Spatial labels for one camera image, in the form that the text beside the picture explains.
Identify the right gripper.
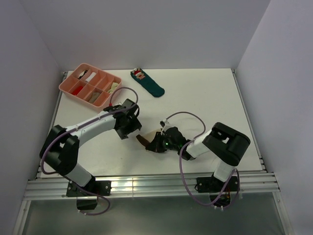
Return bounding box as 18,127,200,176
147,131,179,153

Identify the striped beige brown sock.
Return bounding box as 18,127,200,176
136,130,157,147

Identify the cream yellow sock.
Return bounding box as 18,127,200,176
107,82,119,94

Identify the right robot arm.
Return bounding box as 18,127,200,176
136,121,250,191

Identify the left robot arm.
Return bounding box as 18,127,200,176
40,99,142,195

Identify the dark green Christmas sock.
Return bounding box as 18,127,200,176
130,68,165,98

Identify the pink divided organizer tray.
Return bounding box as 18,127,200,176
59,63,122,112

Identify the white rolled item in tray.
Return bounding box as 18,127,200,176
85,72,96,83

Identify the red rolled item in tray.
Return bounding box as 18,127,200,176
71,86,83,95

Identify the black item in tray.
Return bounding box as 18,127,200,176
78,70,88,79

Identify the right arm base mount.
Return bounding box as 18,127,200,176
194,175,240,208

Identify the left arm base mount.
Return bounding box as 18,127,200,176
67,174,112,211

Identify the aluminium front rail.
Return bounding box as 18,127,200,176
23,172,280,201

